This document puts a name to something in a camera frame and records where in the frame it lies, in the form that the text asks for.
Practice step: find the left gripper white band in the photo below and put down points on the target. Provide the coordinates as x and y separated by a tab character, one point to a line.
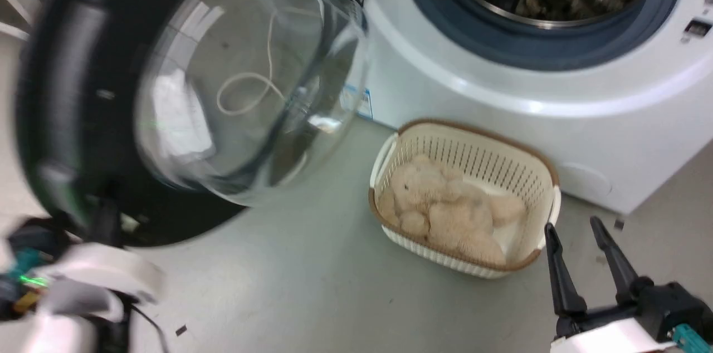
103	272

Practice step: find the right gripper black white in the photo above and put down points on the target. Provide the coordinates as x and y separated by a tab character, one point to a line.
657	311

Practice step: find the black round glass washer door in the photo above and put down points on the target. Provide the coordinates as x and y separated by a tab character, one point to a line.
69	91

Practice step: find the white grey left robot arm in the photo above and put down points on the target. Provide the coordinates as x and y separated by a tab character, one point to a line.
55	333

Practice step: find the white front-load washing machine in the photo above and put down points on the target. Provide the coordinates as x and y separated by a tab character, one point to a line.
501	99

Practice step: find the grey-blue rubber door gasket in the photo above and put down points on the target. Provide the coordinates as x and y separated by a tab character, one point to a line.
557	51

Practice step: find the round white filter cover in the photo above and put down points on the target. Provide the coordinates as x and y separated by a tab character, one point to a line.
585	179

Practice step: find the beige plush teddy bear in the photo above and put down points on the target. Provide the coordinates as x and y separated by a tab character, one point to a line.
445	214

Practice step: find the cream plastic laundry basket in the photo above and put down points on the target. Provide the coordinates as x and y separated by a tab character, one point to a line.
473	144

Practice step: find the blue white energy label sticker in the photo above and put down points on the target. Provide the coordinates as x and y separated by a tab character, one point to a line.
363	103

